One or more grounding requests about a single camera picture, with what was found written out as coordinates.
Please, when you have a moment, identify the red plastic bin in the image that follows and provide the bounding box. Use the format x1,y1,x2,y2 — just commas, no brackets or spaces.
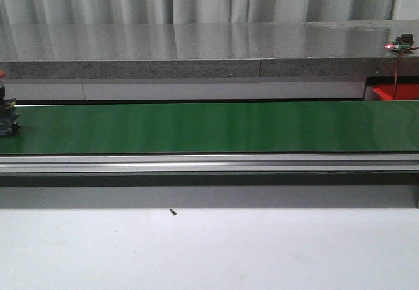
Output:
373,84,419,101

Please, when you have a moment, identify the red orange wire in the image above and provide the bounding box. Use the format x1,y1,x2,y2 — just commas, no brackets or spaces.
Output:
391,49,404,101

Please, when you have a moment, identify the aluminium conveyor frame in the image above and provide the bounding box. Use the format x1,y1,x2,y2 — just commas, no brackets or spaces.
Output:
1,153,418,209

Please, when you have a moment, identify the green conveyor belt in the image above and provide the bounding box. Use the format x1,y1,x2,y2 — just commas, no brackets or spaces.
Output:
1,101,418,155

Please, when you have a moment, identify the red mushroom push button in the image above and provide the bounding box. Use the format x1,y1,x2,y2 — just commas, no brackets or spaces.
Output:
0,70,19,136

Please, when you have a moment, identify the small green circuit board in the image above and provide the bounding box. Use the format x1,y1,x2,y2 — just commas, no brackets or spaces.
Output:
384,33,418,53

